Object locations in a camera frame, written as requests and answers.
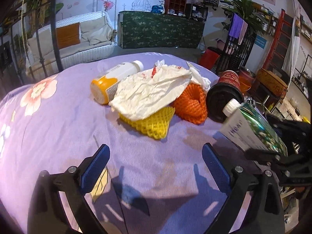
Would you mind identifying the green potted plant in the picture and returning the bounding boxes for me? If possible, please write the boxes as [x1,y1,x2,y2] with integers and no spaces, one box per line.
[221,0,268,35]

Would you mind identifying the black metal rack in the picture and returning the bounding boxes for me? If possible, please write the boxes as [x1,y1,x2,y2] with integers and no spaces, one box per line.
[215,13,257,75]

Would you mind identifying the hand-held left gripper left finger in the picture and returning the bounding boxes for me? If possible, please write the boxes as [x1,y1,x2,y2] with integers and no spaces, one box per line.
[27,144,111,234]

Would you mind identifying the pink towel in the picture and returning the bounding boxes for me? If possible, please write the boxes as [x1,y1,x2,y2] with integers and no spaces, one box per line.
[238,21,249,45]

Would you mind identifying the white wicker sofa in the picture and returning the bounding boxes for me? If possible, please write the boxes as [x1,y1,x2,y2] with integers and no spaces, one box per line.
[26,11,116,66]

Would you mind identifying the orange foam fruit net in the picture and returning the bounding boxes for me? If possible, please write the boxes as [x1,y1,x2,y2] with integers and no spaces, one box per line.
[171,83,209,125]

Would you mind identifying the white plastic bag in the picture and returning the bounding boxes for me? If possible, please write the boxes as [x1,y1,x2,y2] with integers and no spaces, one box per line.
[108,65,193,121]

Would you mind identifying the white and yellow plastic bottle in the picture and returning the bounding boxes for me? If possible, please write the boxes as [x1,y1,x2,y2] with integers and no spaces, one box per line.
[90,60,144,105]

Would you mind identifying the green patterned cloth counter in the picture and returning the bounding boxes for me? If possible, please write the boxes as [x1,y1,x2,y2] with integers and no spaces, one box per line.
[118,11,205,49]

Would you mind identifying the purple floral blanket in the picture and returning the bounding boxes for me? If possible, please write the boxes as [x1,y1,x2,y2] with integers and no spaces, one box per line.
[0,52,271,234]

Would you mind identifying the red ladder shelf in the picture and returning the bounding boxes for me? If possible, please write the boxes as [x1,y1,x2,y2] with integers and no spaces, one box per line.
[262,9,293,76]

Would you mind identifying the beige cushion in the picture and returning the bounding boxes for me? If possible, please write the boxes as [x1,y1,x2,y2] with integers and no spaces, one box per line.
[80,19,113,46]

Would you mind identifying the orange bucket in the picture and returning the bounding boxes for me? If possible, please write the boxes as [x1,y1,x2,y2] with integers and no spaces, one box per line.
[238,74,253,94]

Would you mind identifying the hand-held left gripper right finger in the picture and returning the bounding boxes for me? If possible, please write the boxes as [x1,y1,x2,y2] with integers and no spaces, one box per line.
[202,143,285,234]

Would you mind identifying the green drink carton white cap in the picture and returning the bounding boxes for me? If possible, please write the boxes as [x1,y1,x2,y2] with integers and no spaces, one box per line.
[219,99,288,157]

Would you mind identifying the metal basin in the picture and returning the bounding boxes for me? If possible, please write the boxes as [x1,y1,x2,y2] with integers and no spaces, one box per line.
[240,66,257,79]

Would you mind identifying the red worn suitcase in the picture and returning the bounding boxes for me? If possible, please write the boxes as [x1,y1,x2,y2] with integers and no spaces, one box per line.
[257,68,288,98]

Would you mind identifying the orange cushion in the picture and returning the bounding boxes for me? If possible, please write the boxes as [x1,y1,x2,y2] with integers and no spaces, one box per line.
[56,22,81,50]

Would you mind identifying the purple towel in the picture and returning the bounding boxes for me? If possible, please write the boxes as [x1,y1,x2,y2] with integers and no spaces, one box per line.
[228,13,248,40]

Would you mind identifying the red pedal bin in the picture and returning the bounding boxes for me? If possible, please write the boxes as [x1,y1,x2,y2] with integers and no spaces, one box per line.
[198,47,220,69]

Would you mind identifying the white tissue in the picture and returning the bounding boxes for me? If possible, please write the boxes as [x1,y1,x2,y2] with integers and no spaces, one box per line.
[188,66,211,91]

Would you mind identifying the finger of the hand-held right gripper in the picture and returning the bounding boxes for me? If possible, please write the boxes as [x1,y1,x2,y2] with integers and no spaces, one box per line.
[266,113,308,142]
[245,149,290,168]

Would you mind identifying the yellow foam fruit net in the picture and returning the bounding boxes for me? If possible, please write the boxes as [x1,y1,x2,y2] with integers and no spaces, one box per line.
[119,106,176,140]

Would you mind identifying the red can with black base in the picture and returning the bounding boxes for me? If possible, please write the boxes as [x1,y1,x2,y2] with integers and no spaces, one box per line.
[206,70,245,123]

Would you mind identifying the black metal swing frame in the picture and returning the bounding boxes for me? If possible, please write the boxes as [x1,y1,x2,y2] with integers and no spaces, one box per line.
[0,0,64,78]

